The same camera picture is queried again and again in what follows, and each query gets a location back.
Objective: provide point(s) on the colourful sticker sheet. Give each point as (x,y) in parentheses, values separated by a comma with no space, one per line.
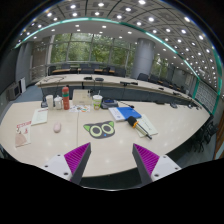
(80,108)

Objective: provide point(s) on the long curved conference desk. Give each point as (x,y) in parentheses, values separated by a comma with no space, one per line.
(110,83)

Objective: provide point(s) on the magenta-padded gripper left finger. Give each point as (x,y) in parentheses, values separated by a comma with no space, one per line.
(77,159)

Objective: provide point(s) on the cat-shaped mouse pad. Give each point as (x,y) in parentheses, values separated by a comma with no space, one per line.
(100,130)

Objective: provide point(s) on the red drink bottle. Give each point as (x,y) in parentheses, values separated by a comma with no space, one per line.
(65,100)

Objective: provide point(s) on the blue and white book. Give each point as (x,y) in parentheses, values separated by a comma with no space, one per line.
(126,112)

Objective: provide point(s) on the pink computer mouse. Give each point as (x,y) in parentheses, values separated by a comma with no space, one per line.
(57,127)

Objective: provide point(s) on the red and white magazine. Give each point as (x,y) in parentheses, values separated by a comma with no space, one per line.
(23,133)

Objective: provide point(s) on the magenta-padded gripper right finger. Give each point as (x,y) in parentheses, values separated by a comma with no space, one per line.
(146,160)

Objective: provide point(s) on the black conference microphone console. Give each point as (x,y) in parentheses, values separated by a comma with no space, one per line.
(43,104)
(109,103)

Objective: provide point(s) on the green-printed paper cup with straw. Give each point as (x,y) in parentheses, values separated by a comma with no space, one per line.
(97,102)

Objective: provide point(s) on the white paper cup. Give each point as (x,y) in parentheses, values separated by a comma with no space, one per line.
(49,102)

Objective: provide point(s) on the ceiling lights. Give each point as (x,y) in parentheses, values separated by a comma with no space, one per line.
(151,19)

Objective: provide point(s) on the dark office chairs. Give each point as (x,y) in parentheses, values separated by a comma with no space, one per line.
(86,70)

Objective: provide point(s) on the cream booklet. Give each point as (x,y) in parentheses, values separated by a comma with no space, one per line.
(39,116)

